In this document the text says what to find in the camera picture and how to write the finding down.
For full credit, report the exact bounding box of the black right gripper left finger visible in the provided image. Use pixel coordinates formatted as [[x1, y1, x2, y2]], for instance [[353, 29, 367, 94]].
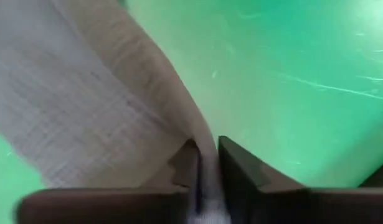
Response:
[[15, 139, 202, 224]]

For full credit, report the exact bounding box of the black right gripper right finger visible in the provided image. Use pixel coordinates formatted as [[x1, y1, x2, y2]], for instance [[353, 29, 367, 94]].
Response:
[[218, 135, 383, 224]]

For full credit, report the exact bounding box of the dark green garment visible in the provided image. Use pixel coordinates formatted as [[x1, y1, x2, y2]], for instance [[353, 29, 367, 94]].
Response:
[[0, 0, 231, 224]]

